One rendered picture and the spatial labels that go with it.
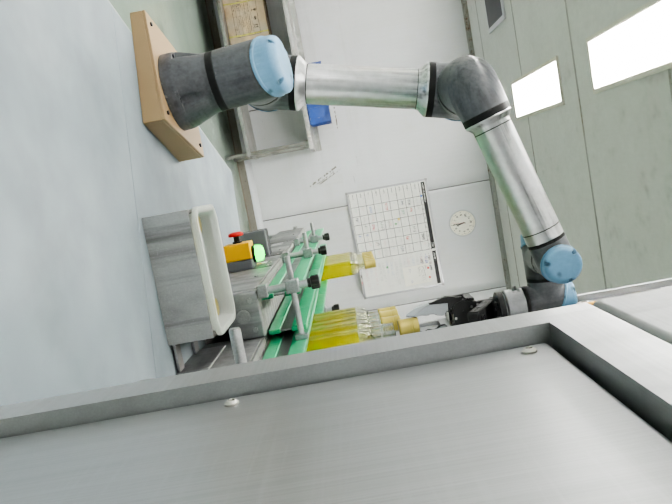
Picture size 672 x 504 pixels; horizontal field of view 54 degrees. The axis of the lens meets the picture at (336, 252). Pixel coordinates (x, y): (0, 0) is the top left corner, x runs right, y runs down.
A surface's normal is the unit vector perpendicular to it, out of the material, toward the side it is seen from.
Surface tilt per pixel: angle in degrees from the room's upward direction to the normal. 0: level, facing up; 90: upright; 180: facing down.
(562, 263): 93
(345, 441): 90
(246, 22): 89
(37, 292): 0
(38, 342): 0
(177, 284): 90
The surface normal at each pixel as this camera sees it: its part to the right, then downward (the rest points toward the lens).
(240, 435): -0.18, -0.98
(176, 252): -0.01, 0.11
